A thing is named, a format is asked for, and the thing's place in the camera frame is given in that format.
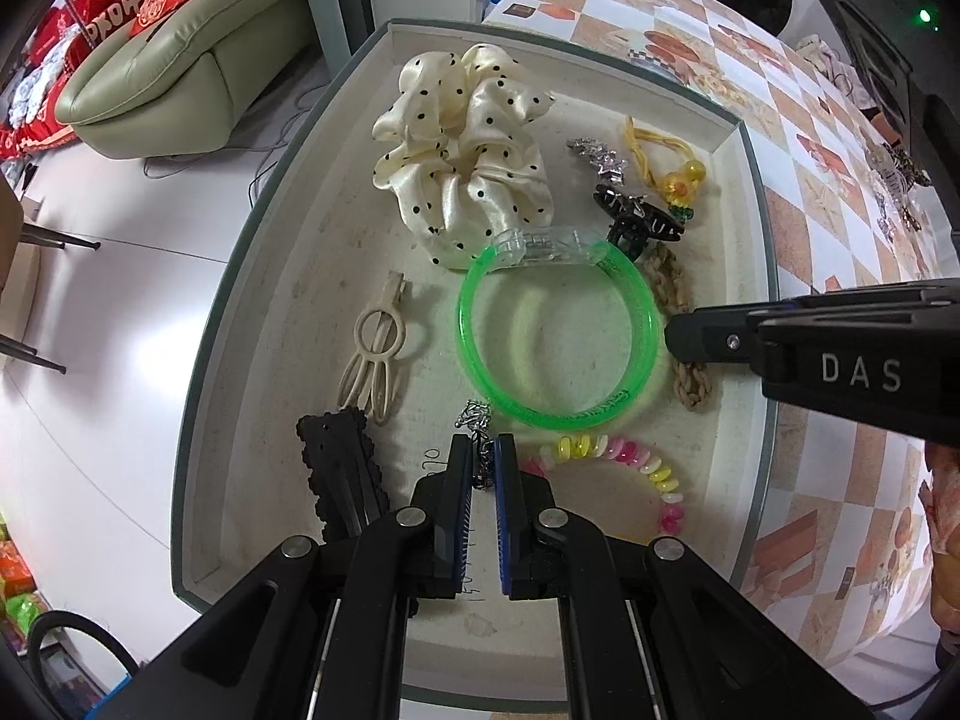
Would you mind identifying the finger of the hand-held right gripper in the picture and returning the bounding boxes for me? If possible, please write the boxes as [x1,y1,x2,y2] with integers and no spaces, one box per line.
[746,279,960,323]
[665,306,766,370]

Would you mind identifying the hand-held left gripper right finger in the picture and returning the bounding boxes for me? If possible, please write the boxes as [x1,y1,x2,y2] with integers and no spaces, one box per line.
[491,431,875,720]

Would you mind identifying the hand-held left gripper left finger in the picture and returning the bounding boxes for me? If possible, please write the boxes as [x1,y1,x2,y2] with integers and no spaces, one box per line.
[124,431,475,720]

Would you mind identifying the braided straw bracelet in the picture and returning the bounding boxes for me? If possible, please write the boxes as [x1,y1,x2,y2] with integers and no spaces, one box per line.
[645,244,717,413]

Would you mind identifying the silver metal hair accessory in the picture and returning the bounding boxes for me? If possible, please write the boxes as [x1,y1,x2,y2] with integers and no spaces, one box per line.
[454,401,496,492]

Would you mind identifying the pink yellow coil bracelet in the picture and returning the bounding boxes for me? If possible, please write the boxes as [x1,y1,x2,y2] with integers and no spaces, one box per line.
[525,433,687,537]

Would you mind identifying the black scalloped hair clip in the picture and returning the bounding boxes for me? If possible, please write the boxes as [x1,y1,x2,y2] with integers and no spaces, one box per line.
[295,409,395,541]

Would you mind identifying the black hair claw clip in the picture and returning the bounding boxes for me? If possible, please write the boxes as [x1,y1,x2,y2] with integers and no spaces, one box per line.
[589,181,687,263]

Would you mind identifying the green plastic bangle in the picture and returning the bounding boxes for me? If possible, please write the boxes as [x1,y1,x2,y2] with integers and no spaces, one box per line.
[456,226,665,432]

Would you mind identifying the silver star hair clip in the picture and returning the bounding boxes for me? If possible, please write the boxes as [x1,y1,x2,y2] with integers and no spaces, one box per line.
[566,136,631,188]

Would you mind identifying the grey jewelry tray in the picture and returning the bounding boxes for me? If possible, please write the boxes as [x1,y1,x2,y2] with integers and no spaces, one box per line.
[171,19,777,706]

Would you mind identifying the pile of assorted jewelry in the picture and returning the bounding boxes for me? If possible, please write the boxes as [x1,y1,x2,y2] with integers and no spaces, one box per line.
[862,139,935,237]

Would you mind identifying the person's right hand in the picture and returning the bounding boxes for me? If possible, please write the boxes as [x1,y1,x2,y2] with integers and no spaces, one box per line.
[926,442,960,616]

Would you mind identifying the checkered printed tablecloth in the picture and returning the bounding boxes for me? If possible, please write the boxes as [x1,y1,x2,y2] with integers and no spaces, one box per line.
[480,0,960,661]

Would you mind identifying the beige loop hair clip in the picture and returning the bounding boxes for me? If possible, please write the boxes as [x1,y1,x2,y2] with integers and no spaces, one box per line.
[339,271,425,428]

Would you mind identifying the floral patterned cloth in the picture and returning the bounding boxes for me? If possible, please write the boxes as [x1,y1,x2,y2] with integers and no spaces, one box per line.
[795,34,878,110]

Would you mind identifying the cream polka dot scrunchie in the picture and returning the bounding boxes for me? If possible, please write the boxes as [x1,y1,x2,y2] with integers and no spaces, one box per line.
[371,43,556,271]

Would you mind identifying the pile of colourful snack packets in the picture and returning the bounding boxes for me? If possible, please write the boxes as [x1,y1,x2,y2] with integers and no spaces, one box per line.
[0,517,46,638]

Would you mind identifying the beige leather sofa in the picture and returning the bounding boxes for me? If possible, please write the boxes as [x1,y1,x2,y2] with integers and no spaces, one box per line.
[56,0,323,158]

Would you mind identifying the wooden chair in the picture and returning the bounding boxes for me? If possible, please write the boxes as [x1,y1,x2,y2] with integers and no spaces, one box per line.
[0,180,102,376]

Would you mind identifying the pile of red fabrics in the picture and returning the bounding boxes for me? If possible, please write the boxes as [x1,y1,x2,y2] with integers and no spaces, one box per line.
[0,52,80,158]

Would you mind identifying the yellow beaded hair tie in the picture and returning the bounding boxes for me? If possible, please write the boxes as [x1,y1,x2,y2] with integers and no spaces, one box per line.
[622,116,710,222]

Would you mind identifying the black cable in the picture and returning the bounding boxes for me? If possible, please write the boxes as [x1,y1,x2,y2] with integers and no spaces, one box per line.
[26,607,143,691]

